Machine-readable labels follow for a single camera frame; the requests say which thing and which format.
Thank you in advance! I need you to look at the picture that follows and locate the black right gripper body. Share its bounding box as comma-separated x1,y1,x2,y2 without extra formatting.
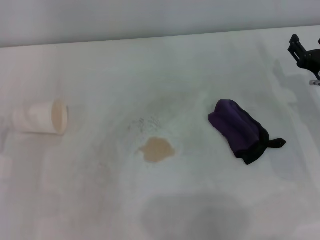
297,47,320,79

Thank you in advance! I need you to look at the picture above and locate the purple rag with black trim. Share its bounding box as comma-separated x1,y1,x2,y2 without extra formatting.
207,98,287,166

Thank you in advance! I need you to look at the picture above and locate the white paper cup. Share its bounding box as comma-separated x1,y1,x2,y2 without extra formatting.
11,99,69,136

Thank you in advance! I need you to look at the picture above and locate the brown water stain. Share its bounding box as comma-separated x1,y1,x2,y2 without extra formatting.
136,136,177,165

